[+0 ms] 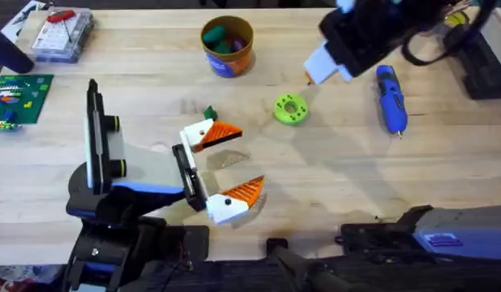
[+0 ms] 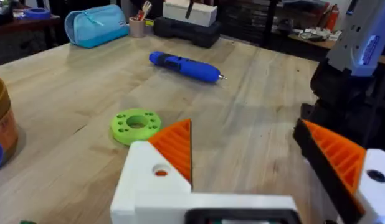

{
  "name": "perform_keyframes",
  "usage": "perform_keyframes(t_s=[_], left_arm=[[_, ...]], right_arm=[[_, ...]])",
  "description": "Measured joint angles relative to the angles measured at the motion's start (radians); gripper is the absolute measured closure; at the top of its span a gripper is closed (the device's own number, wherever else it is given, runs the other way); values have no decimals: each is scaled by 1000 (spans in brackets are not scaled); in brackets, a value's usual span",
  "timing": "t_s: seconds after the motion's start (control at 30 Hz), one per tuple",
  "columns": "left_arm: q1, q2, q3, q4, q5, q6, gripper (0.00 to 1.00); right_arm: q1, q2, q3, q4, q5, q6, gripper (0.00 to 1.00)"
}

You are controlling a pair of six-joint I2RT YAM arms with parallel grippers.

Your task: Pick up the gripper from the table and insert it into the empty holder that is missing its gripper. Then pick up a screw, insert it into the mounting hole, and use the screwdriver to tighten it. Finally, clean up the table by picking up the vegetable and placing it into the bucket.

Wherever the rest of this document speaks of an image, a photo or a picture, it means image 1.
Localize left gripper, grey and black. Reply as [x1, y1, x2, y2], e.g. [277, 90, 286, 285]
[107, 118, 267, 226]

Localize blue electric screwdriver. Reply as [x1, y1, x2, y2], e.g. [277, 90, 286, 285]
[375, 64, 409, 140]

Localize green disc with holes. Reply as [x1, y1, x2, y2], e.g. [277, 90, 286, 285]
[272, 93, 310, 127]

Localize brown tub with toys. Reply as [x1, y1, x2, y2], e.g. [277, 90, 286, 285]
[199, 15, 256, 79]

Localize yellow tape roll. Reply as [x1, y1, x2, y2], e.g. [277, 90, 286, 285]
[443, 11, 471, 30]

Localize black upright left wrist plate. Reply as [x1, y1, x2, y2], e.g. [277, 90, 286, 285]
[83, 78, 128, 196]

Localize black box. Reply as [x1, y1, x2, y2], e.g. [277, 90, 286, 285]
[443, 24, 501, 101]

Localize clear box with red tool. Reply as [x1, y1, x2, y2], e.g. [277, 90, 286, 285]
[31, 6, 95, 65]

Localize green board with toy blocks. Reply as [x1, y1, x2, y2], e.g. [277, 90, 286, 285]
[0, 73, 55, 132]

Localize dark blue cylinder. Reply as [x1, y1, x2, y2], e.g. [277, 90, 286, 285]
[0, 27, 36, 75]

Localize flat white package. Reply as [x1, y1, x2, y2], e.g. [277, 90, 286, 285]
[0, 0, 53, 42]

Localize black cable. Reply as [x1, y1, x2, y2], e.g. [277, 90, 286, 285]
[400, 0, 499, 68]

